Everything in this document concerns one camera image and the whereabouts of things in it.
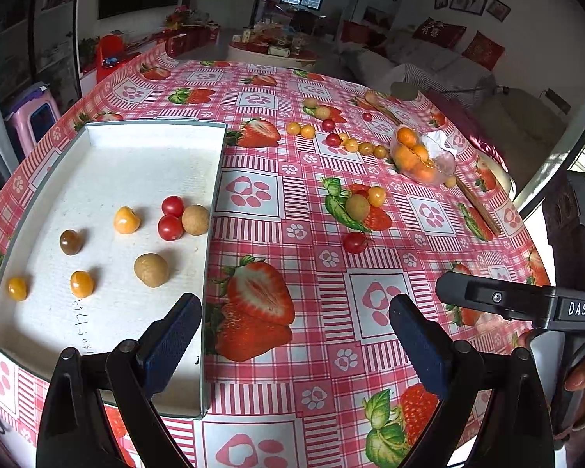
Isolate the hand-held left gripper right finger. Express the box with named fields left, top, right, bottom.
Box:
left=388, top=294, right=555, bottom=468

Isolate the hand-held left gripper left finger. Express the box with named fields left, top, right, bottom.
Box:
left=35, top=292, right=204, bottom=468

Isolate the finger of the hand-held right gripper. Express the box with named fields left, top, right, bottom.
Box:
left=436, top=271, right=557, bottom=328

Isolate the brown cherry tomato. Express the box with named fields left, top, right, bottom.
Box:
left=59, top=229, right=83, bottom=257

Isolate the white shallow tray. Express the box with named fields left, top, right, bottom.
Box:
left=0, top=119, right=229, bottom=420

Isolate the long wooden paddle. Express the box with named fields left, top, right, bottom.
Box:
left=365, top=89, right=503, bottom=236

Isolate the plastic bag of oranges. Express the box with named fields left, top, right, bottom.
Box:
left=389, top=124, right=457, bottom=186

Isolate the red checkered strawberry tablecloth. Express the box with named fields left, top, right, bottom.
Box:
left=0, top=58, right=553, bottom=468

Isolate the grey leather sofa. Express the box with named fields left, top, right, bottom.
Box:
left=341, top=34, right=569, bottom=171

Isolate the black power strip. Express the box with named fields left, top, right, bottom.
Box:
left=543, top=88, right=572, bottom=116

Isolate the crumpled white tissue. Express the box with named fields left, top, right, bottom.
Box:
left=422, top=129, right=457, bottom=161

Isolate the thin black pole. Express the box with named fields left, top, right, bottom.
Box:
left=433, top=84, right=511, bottom=97

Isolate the row of cherry tomatoes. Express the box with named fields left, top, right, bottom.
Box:
left=286, top=119, right=389, bottom=160

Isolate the striped pillow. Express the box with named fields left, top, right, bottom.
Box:
left=402, top=63, right=450, bottom=92

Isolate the red sofa cushion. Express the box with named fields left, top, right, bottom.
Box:
left=411, top=18, right=467, bottom=50
left=462, top=31, right=506, bottom=72

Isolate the pink plastic stool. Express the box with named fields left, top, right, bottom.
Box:
left=4, top=92, right=62, bottom=153

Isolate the red plastic chair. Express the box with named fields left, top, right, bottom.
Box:
left=94, top=34, right=128, bottom=84

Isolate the red square cushion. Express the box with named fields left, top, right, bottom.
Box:
left=340, top=21, right=372, bottom=46

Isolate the red low cabinet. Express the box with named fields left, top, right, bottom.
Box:
left=165, top=26, right=220, bottom=59

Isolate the cluttered coffee table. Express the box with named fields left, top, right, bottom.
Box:
left=226, top=33, right=319, bottom=72

